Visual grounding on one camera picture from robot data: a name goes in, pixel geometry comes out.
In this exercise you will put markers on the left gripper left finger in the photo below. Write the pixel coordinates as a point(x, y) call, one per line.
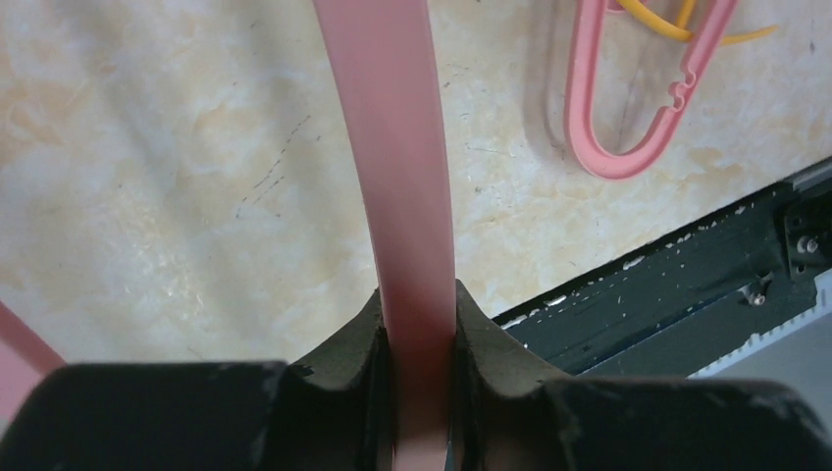
point(329, 410)

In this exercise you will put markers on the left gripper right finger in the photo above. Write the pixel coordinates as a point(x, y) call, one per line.
point(514, 411)

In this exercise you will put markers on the pink plastic hanger front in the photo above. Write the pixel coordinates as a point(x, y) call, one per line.
point(211, 181)

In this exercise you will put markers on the yellow thin hanger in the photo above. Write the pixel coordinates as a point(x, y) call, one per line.
point(677, 29)

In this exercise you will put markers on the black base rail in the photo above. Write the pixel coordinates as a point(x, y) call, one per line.
point(694, 301)

